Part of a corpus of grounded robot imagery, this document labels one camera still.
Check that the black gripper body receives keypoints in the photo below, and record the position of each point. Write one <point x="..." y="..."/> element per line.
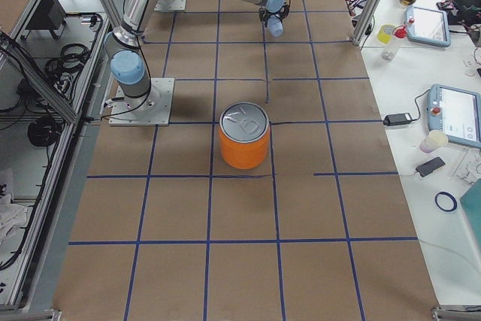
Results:
<point x="266" y="22"/>

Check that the light blue plastic cup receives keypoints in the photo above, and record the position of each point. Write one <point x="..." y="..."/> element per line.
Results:
<point x="276" y="28"/>

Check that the white paper cup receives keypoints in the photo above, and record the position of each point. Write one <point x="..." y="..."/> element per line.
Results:
<point x="434" y="140"/>

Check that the yellow lidded jar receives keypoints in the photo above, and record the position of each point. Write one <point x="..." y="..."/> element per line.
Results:
<point x="385" y="32"/>

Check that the orange cylindrical container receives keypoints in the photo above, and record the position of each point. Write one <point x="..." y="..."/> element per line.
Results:
<point x="244" y="131"/>

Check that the far teach pendant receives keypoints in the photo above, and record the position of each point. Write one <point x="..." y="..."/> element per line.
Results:
<point x="427" y="26"/>

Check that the teach pendant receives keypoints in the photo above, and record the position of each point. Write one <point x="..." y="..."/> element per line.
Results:
<point x="456" y="113"/>
<point x="427" y="26"/>

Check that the black power adapter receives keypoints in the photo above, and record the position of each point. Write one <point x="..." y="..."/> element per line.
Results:
<point x="400" y="119"/>

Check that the near teach pendant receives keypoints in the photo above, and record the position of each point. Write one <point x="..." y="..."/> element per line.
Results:
<point x="456" y="113"/>

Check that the black smartphone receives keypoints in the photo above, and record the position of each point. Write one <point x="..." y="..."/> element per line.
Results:
<point x="429" y="167"/>

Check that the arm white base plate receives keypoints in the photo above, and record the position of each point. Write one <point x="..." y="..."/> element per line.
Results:
<point x="165" y="6"/>
<point x="156" y="110"/>

